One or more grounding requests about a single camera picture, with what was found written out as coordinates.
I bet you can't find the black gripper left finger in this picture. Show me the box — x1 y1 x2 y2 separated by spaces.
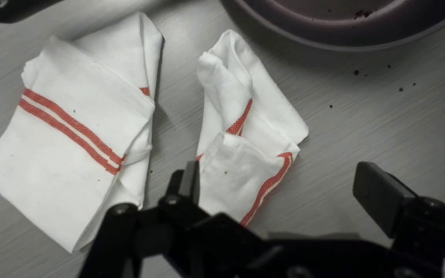
77 160 266 278

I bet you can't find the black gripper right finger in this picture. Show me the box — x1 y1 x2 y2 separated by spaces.
352 161 445 278

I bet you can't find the large white red-striped towel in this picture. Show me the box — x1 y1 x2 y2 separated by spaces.
0 11 167 255

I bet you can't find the dark nonstick frying pan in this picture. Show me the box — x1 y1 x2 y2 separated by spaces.
0 0 445 53

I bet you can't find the small white red-striped towel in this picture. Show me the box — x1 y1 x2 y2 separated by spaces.
195 28 311 229

